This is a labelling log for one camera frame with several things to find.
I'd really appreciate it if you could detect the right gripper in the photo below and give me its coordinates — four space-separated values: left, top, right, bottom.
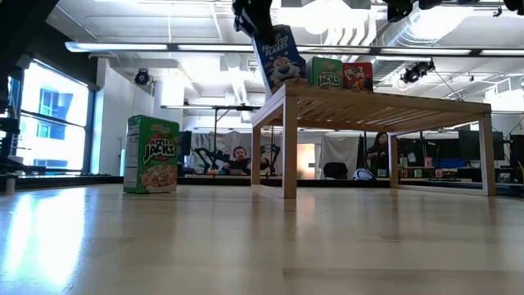
386 0 415 24

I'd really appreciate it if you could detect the blue Frosted Flakes cereal box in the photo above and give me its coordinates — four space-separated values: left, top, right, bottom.
251 23 308 98

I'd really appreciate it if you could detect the red Froot Loops cereal box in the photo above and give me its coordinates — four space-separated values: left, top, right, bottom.
341 61 375 93

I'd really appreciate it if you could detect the green Apple Jacks cereal box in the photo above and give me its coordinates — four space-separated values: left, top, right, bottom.
305 56 345 89
122 114 181 195

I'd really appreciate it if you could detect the wooden slatted shelf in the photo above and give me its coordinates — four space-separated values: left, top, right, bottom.
250 84 498 200

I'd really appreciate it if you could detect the black background gantry bar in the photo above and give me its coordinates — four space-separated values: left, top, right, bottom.
160 104 263 132

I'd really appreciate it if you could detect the long ceiling light bar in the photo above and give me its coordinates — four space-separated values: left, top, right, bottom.
64 40 524 57

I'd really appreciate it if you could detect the person with headphones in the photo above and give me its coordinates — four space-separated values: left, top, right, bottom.
223 146 271 176

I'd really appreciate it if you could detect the black computer monitor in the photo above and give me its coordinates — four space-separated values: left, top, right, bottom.
400 138 459 161
458 129 505 161
178 130 192 157

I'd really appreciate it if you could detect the white hanging cloth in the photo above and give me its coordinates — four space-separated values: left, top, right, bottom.
318 134 361 179

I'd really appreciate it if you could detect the blue background box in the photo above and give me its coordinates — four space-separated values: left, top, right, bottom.
436 158 467 170

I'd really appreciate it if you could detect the black office chair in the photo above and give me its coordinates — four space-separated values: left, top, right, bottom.
323 161 350 180

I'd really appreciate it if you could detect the large bright window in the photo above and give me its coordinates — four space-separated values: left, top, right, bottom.
18 61 92 174

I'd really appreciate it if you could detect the silver ceiling air duct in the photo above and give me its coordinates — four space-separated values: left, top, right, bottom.
370 3 476 83

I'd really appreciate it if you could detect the black ceiling camera rig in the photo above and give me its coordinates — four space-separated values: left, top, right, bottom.
400 59 437 85

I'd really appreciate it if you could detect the black round wall camera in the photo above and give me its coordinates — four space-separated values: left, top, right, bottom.
133 68 151 86

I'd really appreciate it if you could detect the black table frame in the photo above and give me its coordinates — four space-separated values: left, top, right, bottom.
0 174 524 197

